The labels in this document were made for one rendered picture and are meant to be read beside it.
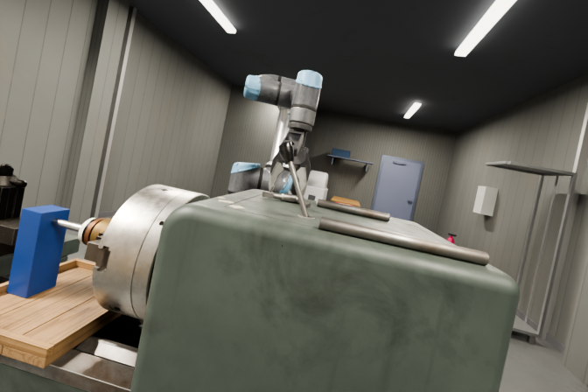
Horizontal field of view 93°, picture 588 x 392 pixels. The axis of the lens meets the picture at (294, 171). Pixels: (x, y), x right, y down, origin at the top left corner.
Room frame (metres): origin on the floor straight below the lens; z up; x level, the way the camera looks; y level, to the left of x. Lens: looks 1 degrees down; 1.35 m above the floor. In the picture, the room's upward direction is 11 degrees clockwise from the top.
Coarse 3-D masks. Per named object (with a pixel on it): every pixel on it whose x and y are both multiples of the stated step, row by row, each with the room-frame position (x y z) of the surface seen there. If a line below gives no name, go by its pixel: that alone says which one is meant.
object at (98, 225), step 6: (90, 222) 0.71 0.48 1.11; (96, 222) 0.71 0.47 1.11; (102, 222) 0.70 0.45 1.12; (108, 222) 0.71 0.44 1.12; (84, 228) 0.70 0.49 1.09; (90, 228) 0.69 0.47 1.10; (96, 228) 0.69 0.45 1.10; (102, 228) 0.69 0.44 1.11; (84, 234) 0.69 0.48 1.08; (90, 234) 0.69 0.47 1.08; (96, 234) 0.68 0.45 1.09; (84, 240) 0.69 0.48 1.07; (90, 240) 0.68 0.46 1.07
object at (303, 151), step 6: (288, 126) 0.80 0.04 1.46; (294, 126) 0.78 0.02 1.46; (300, 126) 0.78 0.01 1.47; (306, 126) 0.79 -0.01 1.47; (306, 132) 0.86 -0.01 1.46; (300, 150) 0.79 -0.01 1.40; (306, 150) 0.81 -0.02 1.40; (300, 156) 0.78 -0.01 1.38; (282, 162) 0.83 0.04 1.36; (294, 162) 0.79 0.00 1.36; (300, 162) 0.78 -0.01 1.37
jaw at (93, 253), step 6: (102, 234) 0.66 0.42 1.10; (96, 240) 0.61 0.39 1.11; (90, 246) 0.58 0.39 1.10; (96, 246) 0.58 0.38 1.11; (90, 252) 0.58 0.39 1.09; (96, 252) 0.58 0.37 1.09; (102, 252) 0.56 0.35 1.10; (108, 252) 0.56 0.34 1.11; (84, 258) 0.58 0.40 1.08; (90, 258) 0.58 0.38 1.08; (96, 258) 0.58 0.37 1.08; (102, 258) 0.56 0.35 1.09; (96, 264) 0.56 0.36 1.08; (102, 264) 0.56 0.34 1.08; (102, 270) 0.56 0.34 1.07
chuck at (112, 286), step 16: (144, 192) 0.65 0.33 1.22; (160, 192) 0.66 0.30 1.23; (176, 192) 0.67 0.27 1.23; (128, 208) 0.60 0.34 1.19; (144, 208) 0.60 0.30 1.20; (160, 208) 0.61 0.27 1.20; (112, 224) 0.58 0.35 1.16; (128, 224) 0.58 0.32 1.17; (144, 224) 0.58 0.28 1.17; (112, 240) 0.56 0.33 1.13; (128, 240) 0.56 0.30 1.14; (112, 256) 0.55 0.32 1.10; (128, 256) 0.55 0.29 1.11; (96, 272) 0.56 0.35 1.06; (112, 272) 0.55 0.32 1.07; (128, 272) 0.55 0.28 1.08; (96, 288) 0.56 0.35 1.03; (112, 288) 0.56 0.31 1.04; (128, 288) 0.55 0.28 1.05; (112, 304) 0.58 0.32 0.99; (128, 304) 0.56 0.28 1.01
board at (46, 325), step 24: (72, 264) 0.90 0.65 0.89; (0, 288) 0.70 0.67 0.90; (72, 288) 0.79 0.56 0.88; (0, 312) 0.64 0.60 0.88; (24, 312) 0.65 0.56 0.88; (48, 312) 0.67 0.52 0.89; (72, 312) 0.69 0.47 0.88; (96, 312) 0.71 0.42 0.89; (0, 336) 0.55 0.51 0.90; (24, 336) 0.56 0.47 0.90; (48, 336) 0.60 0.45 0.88; (72, 336) 0.59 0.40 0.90; (24, 360) 0.54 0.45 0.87; (48, 360) 0.55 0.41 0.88
